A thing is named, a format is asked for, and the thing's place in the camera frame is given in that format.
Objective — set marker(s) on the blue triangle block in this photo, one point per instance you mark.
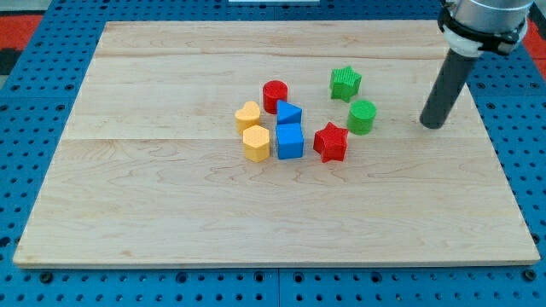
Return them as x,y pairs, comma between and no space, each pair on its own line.
288,113

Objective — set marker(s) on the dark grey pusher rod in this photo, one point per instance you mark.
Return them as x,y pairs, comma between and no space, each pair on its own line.
446,89

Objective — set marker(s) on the green cylinder block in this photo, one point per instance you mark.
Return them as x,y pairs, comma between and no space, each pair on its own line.
361,117

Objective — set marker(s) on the blue cube block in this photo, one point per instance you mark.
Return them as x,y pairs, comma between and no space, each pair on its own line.
289,141

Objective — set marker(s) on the red star block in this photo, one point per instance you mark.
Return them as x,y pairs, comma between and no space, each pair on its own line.
331,143

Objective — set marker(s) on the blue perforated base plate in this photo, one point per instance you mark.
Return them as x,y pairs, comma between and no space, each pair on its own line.
35,102

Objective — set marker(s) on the red cylinder block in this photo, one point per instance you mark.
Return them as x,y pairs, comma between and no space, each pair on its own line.
273,91

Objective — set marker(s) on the yellow heart block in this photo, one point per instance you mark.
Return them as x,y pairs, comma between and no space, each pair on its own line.
247,116

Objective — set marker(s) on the green star block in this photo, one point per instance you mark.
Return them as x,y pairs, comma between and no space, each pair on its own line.
344,83

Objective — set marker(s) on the light wooden board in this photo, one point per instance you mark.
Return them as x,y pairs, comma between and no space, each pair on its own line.
150,171

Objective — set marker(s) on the yellow hexagon block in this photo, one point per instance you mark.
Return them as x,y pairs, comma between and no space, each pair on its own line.
256,140

